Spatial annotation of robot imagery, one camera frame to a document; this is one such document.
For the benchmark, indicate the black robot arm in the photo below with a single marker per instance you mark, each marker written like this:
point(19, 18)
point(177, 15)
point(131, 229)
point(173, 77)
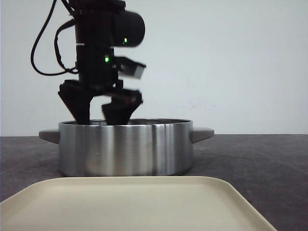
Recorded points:
point(100, 26)

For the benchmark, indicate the stainless steel steamer pot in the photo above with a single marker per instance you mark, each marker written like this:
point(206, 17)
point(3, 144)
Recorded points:
point(143, 147)

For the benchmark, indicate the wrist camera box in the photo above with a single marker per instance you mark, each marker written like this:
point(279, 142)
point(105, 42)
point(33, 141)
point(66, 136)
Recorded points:
point(129, 68)

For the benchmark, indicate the cream plastic tray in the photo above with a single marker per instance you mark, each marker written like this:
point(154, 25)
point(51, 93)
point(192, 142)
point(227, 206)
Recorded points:
point(130, 204)

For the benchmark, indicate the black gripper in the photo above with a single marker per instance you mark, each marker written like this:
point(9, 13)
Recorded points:
point(98, 75)

